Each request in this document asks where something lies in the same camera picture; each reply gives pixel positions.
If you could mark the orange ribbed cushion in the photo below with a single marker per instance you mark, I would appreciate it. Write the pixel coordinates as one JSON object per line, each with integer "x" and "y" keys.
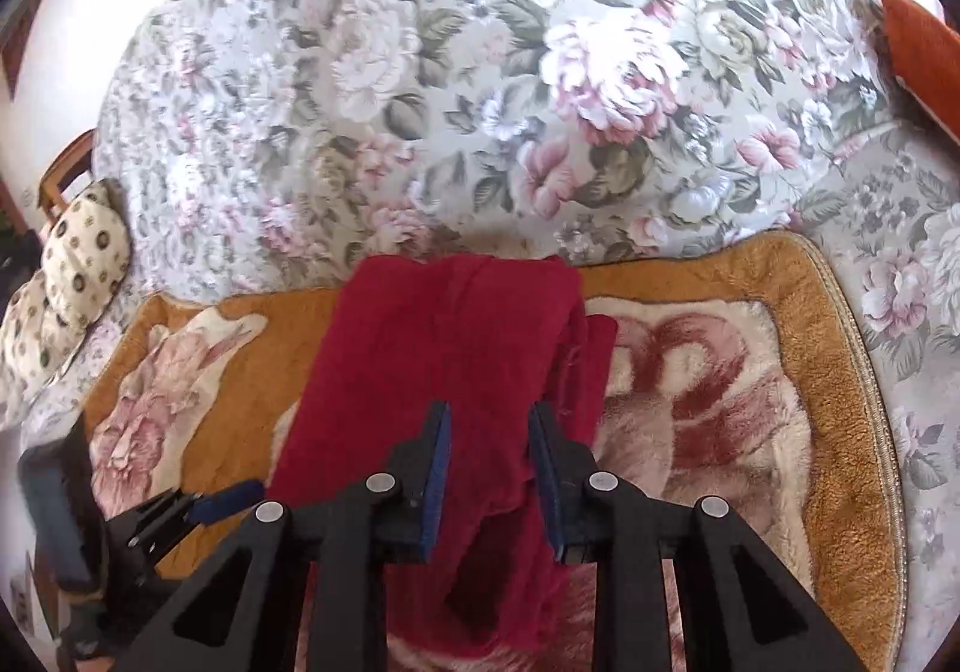
{"x": 921, "y": 49}

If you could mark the floral bedspread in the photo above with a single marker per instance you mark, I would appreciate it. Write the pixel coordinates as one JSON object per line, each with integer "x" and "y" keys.
{"x": 480, "y": 87}

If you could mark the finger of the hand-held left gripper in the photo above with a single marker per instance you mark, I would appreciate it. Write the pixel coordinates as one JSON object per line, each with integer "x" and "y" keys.
{"x": 225, "y": 498}

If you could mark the dark red sweater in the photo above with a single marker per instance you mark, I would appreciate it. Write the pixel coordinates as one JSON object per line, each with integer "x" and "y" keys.
{"x": 465, "y": 372}

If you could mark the cream patterned pillow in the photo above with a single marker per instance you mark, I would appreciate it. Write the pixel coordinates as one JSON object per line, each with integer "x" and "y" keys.
{"x": 60, "y": 289}

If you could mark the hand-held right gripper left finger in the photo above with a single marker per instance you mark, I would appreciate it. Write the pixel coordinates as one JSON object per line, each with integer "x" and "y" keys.
{"x": 441, "y": 462}

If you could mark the wooden chair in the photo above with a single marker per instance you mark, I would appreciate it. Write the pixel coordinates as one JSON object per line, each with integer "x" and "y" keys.
{"x": 64, "y": 173}

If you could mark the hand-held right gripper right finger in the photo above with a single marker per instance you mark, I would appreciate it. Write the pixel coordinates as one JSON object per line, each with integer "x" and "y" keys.
{"x": 541, "y": 469}

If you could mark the orange plush floral blanket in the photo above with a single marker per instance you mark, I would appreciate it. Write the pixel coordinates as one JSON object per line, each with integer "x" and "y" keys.
{"x": 750, "y": 402}

